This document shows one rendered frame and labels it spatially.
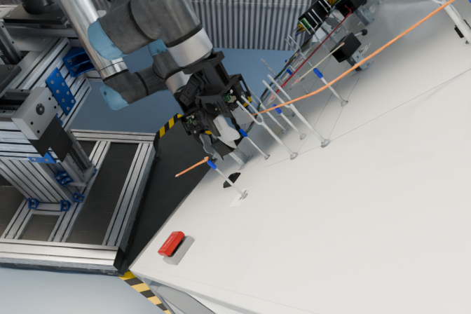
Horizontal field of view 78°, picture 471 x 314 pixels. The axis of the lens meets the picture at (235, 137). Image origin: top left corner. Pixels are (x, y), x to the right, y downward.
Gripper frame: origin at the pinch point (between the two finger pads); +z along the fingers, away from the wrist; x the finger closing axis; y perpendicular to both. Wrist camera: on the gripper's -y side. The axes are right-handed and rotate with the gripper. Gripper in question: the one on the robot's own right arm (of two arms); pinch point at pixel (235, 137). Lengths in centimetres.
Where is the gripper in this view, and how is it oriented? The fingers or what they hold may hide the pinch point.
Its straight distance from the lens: 65.5
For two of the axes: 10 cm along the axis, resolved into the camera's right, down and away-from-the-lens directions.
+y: 7.2, 0.5, -6.9
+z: 4.4, 7.4, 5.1
